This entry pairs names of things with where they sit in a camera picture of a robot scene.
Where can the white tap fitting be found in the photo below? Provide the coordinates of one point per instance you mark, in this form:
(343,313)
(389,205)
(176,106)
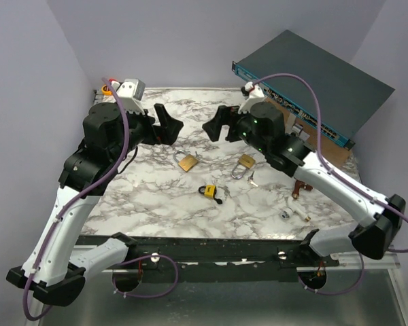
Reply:
(292,209)

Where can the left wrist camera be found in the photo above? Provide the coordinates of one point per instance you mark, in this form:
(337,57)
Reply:
(130,92)

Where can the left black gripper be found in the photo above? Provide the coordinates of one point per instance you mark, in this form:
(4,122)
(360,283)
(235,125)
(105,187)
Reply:
(170,127)

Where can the brown tap fitting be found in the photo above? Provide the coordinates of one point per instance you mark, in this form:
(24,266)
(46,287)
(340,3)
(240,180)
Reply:
(298,186)

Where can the yellow black padlock with keys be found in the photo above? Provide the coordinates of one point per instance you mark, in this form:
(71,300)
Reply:
(210,191)

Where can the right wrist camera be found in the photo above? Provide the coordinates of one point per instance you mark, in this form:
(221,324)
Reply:
(253,94)

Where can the long shackle brass padlock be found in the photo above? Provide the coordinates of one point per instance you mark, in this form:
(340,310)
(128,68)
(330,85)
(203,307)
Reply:
(243,165)

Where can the metal switch stand bracket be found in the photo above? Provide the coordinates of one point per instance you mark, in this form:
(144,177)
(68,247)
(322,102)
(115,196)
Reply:
(294,128)

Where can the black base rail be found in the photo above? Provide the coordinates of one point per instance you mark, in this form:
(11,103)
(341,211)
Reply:
(218,260)

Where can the teal network switch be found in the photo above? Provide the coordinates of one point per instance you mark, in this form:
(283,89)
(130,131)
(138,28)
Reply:
(316,86)

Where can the wooden board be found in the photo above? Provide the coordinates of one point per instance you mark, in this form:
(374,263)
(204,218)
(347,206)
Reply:
(332,152)

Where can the small brass padlock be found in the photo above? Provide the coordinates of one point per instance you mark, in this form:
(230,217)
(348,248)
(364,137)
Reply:
(185,160)

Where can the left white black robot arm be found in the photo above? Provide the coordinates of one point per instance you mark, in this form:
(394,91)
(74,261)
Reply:
(51,274)

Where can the orange tape measure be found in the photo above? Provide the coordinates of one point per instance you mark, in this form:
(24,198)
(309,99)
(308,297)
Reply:
(106,90)

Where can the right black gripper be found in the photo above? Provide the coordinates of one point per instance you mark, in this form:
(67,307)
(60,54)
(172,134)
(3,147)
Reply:
(226,115)

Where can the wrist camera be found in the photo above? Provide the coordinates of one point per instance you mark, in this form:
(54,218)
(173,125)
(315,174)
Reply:
(130,92)
(253,94)

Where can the silver padlock key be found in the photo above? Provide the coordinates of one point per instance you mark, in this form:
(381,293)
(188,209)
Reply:
(251,180)

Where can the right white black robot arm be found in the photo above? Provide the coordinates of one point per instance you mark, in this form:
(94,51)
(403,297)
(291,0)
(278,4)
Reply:
(376,216)

